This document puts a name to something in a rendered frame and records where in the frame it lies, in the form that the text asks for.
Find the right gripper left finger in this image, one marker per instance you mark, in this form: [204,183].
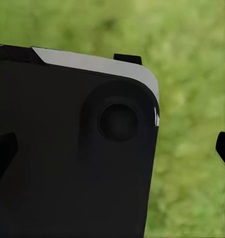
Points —
[8,149]

